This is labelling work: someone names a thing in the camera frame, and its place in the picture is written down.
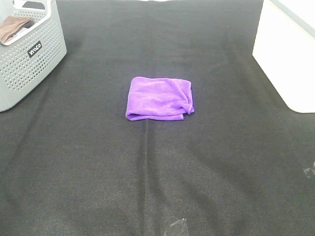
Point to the white plastic bin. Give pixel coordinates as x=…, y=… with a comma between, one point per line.
x=284, y=48

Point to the grey perforated plastic basket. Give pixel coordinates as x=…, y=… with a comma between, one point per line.
x=27, y=59

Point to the black table cloth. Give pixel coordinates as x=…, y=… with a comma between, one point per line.
x=72, y=164

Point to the brown cloth in basket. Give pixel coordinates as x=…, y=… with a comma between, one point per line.
x=11, y=25

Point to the clear tape piece bottom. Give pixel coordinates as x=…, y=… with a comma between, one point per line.
x=179, y=228

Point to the clear tape piece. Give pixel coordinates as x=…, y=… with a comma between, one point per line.
x=310, y=172
x=179, y=228

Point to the purple microfiber towel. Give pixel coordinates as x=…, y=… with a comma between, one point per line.
x=165, y=99

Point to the clear tape piece right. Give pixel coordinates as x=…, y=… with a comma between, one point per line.
x=310, y=172

